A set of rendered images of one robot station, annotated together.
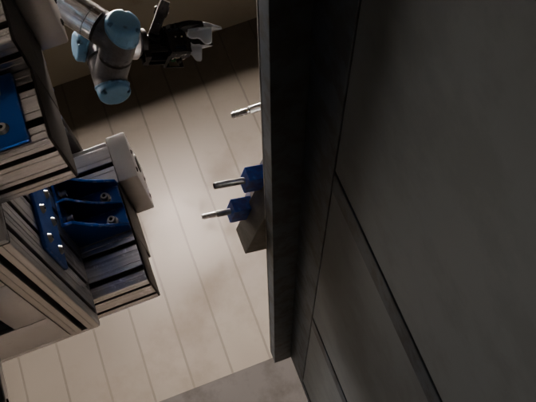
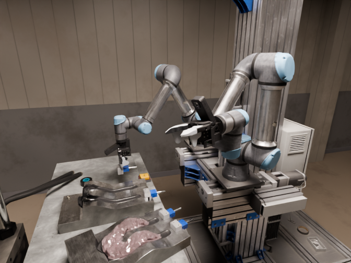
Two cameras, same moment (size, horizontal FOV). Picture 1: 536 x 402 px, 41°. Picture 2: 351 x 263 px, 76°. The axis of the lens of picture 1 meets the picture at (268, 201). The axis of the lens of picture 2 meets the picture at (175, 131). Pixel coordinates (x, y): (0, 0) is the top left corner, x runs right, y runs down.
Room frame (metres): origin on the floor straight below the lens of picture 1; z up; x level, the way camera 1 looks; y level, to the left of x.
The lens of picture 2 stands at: (2.14, -0.14, 1.68)
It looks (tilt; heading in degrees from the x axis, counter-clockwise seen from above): 19 degrees down; 170
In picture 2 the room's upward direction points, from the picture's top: straight up
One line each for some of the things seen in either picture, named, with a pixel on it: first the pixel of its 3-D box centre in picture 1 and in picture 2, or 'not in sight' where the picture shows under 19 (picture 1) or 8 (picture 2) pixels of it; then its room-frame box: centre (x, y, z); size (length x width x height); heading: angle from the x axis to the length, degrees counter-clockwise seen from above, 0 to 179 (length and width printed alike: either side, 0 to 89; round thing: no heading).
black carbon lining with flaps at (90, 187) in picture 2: not in sight; (109, 192); (0.96, -0.32, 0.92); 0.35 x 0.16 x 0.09; 99
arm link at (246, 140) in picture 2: not in sight; (239, 147); (1.10, 0.39, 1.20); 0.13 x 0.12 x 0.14; 31
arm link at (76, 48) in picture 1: (97, 45); (233, 120); (1.35, 0.23, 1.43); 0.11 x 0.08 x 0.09; 121
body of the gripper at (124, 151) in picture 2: not in sight; (123, 147); (0.71, -0.24, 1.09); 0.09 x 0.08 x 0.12; 99
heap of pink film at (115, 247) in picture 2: not in sight; (130, 234); (1.29, -0.20, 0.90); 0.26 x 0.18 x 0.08; 116
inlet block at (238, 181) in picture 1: (249, 179); (171, 212); (1.12, 0.02, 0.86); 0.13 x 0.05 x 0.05; 116
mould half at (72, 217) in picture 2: not in sight; (107, 199); (0.96, -0.34, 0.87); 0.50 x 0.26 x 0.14; 99
